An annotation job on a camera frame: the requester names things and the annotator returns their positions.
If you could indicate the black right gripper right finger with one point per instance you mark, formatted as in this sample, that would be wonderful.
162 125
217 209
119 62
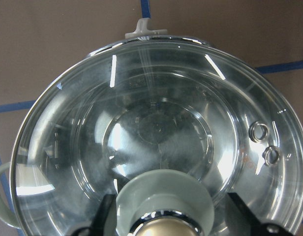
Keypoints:
240 220

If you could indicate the glass pot lid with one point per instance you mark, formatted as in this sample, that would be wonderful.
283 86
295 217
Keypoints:
151 118

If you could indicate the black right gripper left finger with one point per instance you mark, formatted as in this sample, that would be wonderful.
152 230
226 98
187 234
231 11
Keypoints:
105 220

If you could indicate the pale green cooking pot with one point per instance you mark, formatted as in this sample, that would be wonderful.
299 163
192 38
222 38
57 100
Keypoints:
1 196

